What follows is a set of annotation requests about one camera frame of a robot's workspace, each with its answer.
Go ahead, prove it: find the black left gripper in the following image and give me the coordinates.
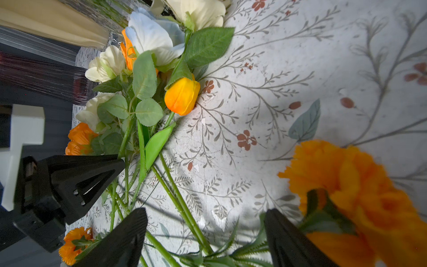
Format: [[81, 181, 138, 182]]
[[12, 155, 148, 267]]

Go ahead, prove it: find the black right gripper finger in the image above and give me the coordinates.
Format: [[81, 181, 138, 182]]
[[264, 209, 337, 267]]

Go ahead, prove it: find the orange yellow rose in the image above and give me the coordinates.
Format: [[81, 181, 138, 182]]
[[120, 29, 137, 71]]

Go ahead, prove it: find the orange flower lower left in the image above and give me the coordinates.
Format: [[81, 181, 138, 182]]
[[58, 227, 93, 266]]

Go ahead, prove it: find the orange flower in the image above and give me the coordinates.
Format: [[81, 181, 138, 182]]
[[278, 140, 427, 267], [58, 227, 93, 266]]

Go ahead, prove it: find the orange flower right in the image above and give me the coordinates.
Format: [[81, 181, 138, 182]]
[[278, 140, 427, 267]]

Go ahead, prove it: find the orange tulip bud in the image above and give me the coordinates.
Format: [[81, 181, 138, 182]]
[[145, 75, 200, 170]]

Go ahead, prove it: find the purple glass vase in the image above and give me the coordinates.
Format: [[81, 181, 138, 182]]
[[1, 52, 97, 105]]

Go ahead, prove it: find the clear glass vase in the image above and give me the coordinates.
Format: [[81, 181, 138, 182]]
[[60, 0, 152, 33]]

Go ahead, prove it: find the yellow ruffled vase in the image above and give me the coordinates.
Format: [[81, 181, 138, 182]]
[[1, 1, 110, 50]]

